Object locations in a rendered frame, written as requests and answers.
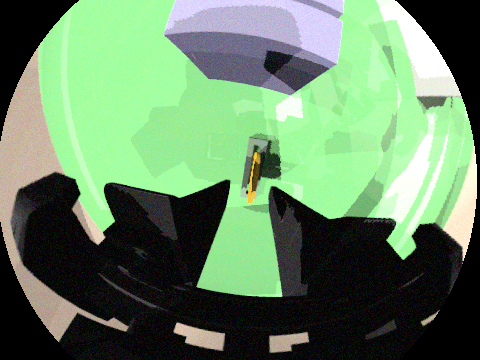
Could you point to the gold coin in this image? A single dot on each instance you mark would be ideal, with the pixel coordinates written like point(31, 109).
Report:
point(254, 178)

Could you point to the grey box lid with slot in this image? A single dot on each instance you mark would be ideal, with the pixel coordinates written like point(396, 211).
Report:
point(303, 34)

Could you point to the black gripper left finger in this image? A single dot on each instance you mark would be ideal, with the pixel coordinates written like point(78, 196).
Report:
point(190, 222)

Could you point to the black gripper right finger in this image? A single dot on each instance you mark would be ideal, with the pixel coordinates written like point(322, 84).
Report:
point(306, 240)

